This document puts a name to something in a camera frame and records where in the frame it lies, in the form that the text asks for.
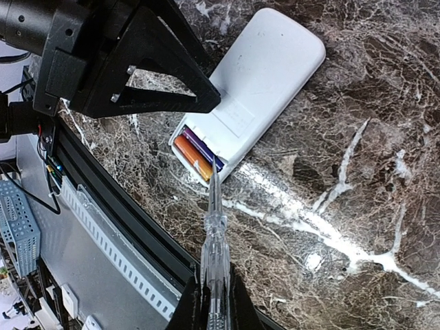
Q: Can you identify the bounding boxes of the white remote control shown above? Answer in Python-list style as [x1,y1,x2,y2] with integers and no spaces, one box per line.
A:
[168,8,326,187]

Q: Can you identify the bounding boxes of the purple battery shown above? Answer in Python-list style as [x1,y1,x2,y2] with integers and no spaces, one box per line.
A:
[181,126,224,173]

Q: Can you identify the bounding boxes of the white slotted cable duct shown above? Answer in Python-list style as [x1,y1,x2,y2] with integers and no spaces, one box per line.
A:
[60,175,181,321]

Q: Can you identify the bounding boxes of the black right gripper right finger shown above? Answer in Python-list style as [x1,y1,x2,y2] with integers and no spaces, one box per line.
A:
[229,264,265,330]

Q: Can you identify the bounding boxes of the blue perforated basket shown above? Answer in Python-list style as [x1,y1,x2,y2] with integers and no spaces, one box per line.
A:
[1,180,41,278]

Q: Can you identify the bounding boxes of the orange battery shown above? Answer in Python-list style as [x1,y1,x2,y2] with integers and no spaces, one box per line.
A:
[173,135,213,182]

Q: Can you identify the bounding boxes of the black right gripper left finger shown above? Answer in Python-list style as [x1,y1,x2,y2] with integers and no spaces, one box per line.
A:
[165,274,210,330]

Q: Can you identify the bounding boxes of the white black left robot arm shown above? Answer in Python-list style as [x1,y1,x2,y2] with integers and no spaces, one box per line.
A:
[1,1,221,142]

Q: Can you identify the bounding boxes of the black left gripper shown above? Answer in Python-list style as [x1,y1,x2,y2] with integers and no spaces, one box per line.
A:
[33,1,221,118]

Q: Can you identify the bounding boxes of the black front rail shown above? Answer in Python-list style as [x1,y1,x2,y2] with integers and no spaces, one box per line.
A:
[54,118,199,293]

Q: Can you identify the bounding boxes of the clear handled screwdriver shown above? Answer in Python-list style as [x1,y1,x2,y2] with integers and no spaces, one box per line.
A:
[200,162,231,329]

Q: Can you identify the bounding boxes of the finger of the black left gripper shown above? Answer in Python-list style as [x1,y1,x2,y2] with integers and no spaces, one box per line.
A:
[154,0,212,74]

